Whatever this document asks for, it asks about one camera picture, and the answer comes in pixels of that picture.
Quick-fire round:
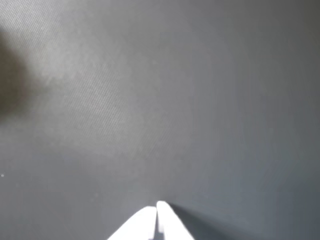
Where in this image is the dark grey table mat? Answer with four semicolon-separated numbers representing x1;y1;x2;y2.
0;0;320;240

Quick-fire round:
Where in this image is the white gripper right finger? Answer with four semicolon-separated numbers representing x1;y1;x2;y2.
156;200;195;240

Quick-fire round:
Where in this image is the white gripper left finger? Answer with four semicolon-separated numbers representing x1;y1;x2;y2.
107;206;158;240

